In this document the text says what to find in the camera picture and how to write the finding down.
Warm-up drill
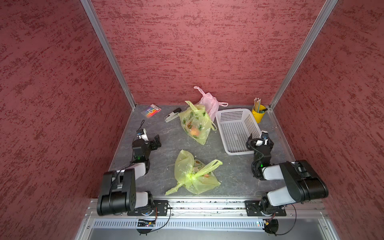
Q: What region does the yellow pencil cup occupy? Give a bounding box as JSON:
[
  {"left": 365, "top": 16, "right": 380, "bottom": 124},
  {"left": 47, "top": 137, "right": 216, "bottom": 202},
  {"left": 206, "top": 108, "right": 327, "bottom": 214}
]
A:
[{"left": 252, "top": 105, "right": 268, "bottom": 124}]

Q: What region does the colored pencils bundle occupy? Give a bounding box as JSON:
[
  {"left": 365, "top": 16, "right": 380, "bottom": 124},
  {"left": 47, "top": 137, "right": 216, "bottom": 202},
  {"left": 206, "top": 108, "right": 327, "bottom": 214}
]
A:
[{"left": 254, "top": 98, "right": 261, "bottom": 113}]

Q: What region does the left aluminium corner post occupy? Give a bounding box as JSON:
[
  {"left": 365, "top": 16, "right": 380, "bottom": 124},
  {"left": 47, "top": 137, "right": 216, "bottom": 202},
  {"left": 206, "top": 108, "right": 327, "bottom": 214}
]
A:
[{"left": 81, "top": 0, "right": 137, "bottom": 110}]

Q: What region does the colorful marker pack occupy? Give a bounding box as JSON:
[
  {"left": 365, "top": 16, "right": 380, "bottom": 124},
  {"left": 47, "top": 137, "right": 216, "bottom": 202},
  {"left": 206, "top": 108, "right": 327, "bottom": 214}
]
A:
[{"left": 142, "top": 104, "right": 162, "bottom": 119}]

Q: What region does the orange red peach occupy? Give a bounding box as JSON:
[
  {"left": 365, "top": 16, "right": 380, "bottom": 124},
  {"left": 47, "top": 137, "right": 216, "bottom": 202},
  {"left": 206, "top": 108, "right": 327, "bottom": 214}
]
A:
[{"left": 190, "top": 126, "right": 201, "bottom": 138}]

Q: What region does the white slotted cable duct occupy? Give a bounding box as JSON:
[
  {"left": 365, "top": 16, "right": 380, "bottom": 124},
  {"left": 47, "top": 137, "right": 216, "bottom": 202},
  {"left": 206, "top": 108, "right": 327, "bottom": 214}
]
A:
[{"left": 92, "top": 219, "right": 265, "bottom": 232}]

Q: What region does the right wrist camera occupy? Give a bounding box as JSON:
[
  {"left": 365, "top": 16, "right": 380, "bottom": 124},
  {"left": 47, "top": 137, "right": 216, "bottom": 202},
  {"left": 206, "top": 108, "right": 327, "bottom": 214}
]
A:
[{"left": 256, "top": 131, "right": 270, "bottom": 146}]

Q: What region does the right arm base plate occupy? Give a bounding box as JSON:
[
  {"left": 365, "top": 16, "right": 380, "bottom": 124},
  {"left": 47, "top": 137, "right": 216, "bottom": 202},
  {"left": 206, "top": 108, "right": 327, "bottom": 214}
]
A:
[{"left": 245, "top": 201, "right": 287, "bottom": 218}]

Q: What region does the aluminium corner post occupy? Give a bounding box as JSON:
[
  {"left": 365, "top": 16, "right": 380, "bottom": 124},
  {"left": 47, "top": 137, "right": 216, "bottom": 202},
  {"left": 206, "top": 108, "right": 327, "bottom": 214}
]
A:
[
  {"left": 81, "top": 0, "right": 137, "bottom": 110},
  {"left": 269, "top": 0, "right": 338, "bottom": 110}
]

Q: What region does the green avocado plastic bag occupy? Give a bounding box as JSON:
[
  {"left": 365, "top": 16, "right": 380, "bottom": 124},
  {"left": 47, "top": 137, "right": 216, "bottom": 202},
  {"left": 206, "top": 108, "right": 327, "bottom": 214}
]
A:
[{"left": 179, "top": 101, "right": 217, "bottom": 145}]

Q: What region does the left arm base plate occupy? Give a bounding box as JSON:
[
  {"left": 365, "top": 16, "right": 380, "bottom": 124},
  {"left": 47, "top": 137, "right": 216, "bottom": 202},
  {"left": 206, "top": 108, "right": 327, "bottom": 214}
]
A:
[{"left": 127, "top": 200, "right": 169, "bottom": 218}]

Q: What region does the aluminium front rail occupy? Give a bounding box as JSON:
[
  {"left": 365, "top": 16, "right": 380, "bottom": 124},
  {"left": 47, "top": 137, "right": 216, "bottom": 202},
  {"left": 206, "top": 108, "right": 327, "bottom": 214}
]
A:
[{"left": 76, "top": 197, "right": 339, "bottom": 240}]

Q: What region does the white black stapler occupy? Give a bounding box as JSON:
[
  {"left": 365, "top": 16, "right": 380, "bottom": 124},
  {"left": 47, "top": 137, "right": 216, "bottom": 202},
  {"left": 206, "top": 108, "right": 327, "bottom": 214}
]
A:
[{"left": 165, "top": 108, "right": 182, "bottom": 123}]

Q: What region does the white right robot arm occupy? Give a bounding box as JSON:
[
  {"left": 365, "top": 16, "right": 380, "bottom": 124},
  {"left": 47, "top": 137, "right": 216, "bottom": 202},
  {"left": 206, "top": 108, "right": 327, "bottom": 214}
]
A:
[{"left": 246, "top": 132, "right": 329, "bottom": 216}]

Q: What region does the white plastic basket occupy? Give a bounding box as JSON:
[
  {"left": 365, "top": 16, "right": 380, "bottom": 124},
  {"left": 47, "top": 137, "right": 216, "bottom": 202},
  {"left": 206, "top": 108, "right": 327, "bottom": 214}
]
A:
[{"left": 216, "top": 108, "right": 262, "bottom": 156}]

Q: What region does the right aluminium corner post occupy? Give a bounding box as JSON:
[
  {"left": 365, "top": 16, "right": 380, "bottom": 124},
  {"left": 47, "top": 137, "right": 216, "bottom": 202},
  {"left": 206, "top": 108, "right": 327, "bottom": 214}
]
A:
[{"left": 269, "top": 0, "right": 338, "bottom": 110}]

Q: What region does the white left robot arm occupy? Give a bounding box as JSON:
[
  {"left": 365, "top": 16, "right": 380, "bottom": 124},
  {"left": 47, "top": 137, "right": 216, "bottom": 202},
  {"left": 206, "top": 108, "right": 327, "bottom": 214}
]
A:
[{"left": 97, "top": 135, "right": 162, "bottom": 216}]

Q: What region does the pink plastic bag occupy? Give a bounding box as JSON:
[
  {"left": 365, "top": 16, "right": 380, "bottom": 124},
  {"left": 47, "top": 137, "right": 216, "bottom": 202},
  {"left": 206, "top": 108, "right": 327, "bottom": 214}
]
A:
[{"left": 194, "top": 86, "right": 229, "bottom": 122}]

